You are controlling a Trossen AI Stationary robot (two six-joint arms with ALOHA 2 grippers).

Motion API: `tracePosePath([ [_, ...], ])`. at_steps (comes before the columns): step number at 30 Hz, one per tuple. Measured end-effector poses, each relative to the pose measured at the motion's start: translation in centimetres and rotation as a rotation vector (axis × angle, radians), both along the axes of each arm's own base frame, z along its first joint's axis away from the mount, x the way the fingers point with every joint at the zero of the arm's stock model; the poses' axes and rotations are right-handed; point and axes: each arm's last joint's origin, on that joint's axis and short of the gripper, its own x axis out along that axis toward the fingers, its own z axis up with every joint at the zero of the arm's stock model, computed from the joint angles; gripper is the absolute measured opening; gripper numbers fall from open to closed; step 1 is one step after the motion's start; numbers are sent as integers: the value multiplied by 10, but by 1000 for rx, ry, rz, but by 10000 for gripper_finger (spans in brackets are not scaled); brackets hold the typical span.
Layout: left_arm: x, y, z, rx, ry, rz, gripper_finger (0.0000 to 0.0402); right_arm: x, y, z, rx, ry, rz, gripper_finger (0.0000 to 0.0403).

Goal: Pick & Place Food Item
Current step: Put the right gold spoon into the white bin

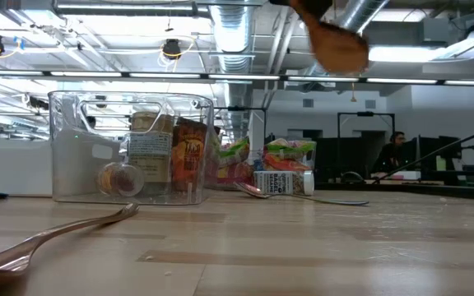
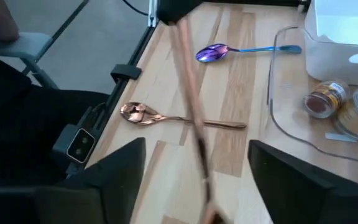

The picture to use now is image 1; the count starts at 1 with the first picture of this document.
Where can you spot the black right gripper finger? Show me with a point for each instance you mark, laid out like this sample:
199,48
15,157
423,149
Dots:
319,3

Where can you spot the iridescent purple spoon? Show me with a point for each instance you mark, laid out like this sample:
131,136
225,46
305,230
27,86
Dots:
253,190

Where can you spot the seasoning jar gold lid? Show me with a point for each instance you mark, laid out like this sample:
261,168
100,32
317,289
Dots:
150,156

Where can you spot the thin black rectangular stand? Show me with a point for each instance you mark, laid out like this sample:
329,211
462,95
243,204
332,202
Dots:
364,114

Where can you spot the clear plastic bin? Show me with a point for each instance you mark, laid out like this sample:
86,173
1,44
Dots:
76,172
254,158

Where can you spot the person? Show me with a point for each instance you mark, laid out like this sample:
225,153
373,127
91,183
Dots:
389,158

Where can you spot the dark monitors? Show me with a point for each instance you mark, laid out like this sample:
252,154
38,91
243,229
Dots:
430,150

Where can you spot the white rectangular container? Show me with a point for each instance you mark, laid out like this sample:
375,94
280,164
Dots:
10,172

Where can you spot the silver spiral ceiling duct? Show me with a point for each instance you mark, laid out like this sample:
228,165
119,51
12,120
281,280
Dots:
233,37

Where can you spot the black ceiling light rail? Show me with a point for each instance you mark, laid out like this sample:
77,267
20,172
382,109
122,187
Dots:
179,76

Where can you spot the black aluminium frame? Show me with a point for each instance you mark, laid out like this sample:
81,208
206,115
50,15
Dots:
447,192

